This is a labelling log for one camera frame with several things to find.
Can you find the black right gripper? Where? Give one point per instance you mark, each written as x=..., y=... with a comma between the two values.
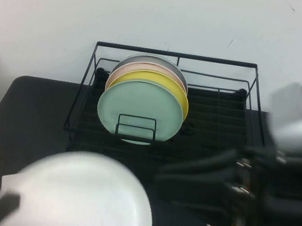
x=273, y=180

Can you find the white plate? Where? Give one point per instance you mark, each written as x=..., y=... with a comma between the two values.
x=81, y=200

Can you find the green plate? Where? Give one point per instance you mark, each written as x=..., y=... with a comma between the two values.
x=141, y=102

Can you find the yellow plate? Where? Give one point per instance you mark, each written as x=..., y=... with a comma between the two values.
x=151, y=77

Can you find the pink plate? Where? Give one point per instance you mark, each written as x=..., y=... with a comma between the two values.
x=147, y=66

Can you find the grey plate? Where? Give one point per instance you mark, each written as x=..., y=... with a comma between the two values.
x=151, y=59

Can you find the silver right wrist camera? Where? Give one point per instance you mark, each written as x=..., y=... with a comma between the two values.
x=294, y=122

